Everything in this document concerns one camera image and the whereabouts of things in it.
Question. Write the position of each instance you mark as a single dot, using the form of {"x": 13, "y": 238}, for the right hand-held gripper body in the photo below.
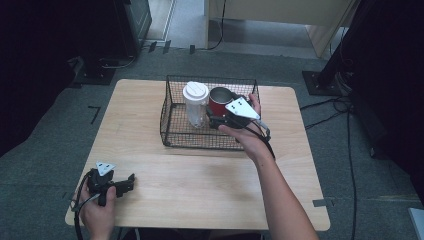
{"x": 238, "y": 113}

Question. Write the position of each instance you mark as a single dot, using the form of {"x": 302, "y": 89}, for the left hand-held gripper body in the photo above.
{"x": 100, "y": 182}

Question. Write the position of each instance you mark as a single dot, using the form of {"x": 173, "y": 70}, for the red steel tumbler cup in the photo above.
{"x": 220, "y": 103}

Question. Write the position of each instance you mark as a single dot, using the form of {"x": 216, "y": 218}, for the clear bottle with white lid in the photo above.
{"x": 196, "y": 103}

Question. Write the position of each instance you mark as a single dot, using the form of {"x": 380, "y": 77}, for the person's right hand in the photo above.
{"x": 251, "y": 143}

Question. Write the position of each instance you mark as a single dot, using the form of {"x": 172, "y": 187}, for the person's left hand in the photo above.
{"x": 96, "y": 216}

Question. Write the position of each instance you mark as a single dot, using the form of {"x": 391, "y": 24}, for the short black tape strip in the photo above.
{"x": 192, "y": 49}

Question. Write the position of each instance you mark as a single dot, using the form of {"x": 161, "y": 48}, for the black stand with square base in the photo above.
{"x": 315, "y": 83}

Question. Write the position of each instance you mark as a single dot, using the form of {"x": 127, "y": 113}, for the black flat stand base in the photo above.
{"x": 95, "y": 76}

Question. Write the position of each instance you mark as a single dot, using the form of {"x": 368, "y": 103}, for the beige cabinet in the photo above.
{"x": 266, "y": 10}

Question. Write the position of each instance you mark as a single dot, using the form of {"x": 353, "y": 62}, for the grey tape piece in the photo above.
{"x": 320, "y": 202}

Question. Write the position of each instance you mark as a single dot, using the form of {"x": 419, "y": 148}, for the dark equipment cabinet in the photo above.
{"x": 138, "y": 23}

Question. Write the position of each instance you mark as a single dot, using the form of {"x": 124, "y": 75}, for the dark curtain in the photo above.
{"x": 36, "y": 66}
{"x": 393, "y": 83}

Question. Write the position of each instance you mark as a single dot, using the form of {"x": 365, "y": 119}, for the white flat object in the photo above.
{"x": 418, "y": 223}

